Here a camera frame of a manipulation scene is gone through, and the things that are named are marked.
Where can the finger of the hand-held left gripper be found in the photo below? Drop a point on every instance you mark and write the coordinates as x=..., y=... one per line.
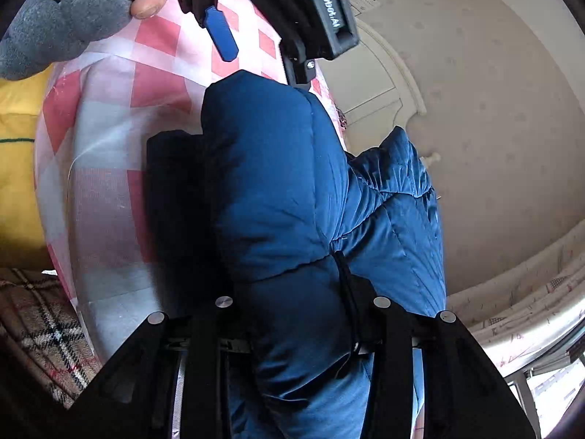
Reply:
x=221, y=36
x=299, y=71

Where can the pink checked bed sheet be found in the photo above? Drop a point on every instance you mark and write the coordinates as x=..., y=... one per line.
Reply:
x=105, y=146

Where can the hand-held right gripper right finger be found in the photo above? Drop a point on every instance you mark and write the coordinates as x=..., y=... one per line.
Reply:
x=397, y=356

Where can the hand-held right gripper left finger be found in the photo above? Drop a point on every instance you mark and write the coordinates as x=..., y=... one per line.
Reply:
x=205, y=352

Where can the brown plaid blanket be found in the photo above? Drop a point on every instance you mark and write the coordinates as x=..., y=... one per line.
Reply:
x=41, y=334

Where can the white wall label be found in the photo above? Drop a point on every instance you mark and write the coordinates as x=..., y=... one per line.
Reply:
x=364, y=6

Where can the blue puffer jacket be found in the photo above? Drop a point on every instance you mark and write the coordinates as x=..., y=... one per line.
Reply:
x=274, y=183

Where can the white bed headboard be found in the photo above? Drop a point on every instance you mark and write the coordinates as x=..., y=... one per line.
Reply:
x=374, y=87

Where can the yellow cloth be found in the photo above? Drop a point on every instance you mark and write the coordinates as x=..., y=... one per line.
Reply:
x=18, y=183

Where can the dark window frame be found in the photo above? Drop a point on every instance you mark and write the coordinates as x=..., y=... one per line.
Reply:
x=544, y=384

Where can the person's left hand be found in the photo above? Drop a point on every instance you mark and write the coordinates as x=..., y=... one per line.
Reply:
x=148, y=7

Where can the patterned curtain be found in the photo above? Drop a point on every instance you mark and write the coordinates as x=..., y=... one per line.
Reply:
x=525, y=302

